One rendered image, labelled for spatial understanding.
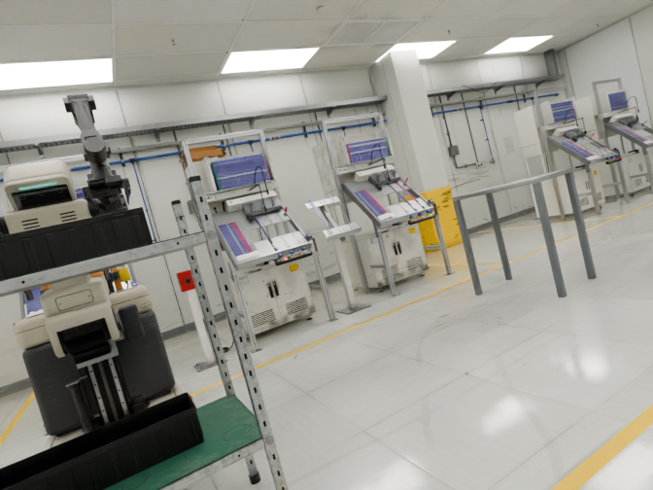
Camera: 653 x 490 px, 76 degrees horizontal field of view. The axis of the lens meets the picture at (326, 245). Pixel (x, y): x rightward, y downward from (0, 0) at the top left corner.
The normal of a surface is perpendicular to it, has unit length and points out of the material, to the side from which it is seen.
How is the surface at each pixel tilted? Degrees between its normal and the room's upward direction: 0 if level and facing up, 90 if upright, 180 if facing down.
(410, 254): 90
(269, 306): 90
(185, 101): 90
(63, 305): 98
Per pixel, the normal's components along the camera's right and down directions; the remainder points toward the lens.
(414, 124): 0.44, -0.06
